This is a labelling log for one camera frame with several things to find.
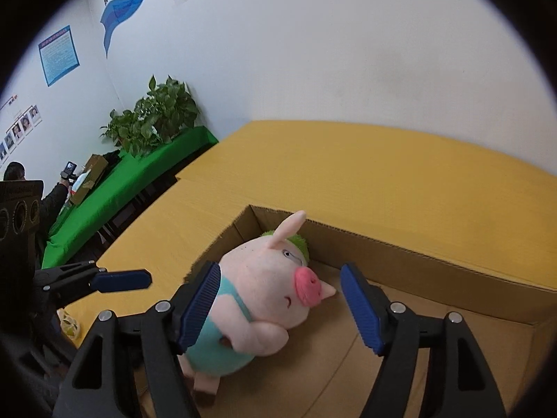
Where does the clear packet with yellow pieces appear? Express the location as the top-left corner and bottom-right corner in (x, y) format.
(56, 308), (81, 340)

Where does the green table cloth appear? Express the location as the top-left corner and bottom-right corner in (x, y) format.
(41, 125), (219, 269)

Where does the large cardboard box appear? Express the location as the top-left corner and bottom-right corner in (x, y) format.
(139, 204), (553, 418)

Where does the blue ribbon wall decal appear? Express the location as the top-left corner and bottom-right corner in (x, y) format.
(100, 0), (164, 59)

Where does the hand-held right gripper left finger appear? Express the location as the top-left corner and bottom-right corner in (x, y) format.
(52, 261), (222, 418)

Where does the small brown cardboard box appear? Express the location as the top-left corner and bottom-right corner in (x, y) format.
(70, 154), (109, 205)

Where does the blue wall poster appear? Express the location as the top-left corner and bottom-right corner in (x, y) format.
(38, 25), (81, 87)

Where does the pink pig plush toy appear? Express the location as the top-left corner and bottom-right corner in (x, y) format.
(180, 210), (338, 397)

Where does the small potted green plant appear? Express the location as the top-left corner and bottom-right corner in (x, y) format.
(100, 109), (151, 155)

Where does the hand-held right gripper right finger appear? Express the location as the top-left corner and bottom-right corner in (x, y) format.
(340, 263), (508, 418)

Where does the wall photo display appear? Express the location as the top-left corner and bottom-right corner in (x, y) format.
(0, 93), (44, 162)

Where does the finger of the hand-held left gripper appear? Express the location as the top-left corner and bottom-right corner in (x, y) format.
(34, 261), (153, 311)

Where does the large potted green plant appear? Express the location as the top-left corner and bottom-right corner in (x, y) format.
(135, 75), (200, 144)

